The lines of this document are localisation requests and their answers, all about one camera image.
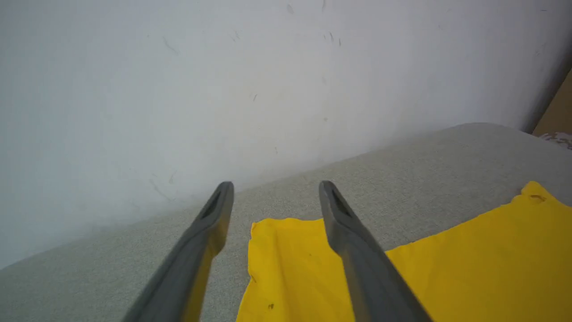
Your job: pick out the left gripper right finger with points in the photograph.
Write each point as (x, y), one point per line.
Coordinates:
(366, 268)

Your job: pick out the yellow garment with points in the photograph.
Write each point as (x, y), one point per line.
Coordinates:
(290, 268)

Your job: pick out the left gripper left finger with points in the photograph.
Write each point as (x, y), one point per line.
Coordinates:
(187, 268)

